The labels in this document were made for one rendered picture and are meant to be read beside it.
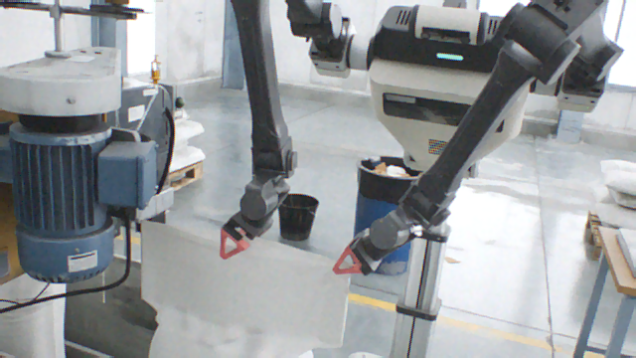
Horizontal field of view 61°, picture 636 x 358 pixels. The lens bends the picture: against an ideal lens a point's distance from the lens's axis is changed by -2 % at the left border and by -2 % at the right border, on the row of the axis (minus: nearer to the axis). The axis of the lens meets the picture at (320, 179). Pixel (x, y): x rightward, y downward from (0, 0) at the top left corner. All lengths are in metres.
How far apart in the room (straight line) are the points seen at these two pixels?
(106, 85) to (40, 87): 0.09
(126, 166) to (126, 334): 1.16
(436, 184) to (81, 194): 0.59
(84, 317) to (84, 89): 1.31
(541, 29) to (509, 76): 0.08
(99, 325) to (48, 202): 1.16
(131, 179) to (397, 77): 0.73
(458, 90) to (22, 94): 0.91
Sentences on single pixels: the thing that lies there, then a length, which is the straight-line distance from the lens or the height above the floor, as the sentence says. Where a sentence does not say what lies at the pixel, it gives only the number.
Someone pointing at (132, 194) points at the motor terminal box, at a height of 1.24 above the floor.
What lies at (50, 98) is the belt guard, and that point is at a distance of 0.86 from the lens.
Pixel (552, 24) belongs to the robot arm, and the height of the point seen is 1.55.
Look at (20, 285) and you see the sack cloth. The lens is 1.57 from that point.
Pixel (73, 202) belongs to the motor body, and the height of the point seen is 1.23.
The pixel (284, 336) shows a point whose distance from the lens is 1.26.
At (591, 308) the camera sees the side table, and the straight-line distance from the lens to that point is 2.79.
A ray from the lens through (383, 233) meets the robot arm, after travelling 1.00.
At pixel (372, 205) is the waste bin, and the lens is 3.34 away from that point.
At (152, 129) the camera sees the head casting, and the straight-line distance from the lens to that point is 1.36.
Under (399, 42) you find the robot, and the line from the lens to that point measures 1.36.
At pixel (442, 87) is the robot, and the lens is 1.35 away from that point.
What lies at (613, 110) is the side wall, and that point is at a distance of 9.17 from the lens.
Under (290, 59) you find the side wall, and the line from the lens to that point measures 9.76.
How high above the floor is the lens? 1.54
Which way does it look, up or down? 17 degrees down
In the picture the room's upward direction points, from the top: 6 degrees clockwise
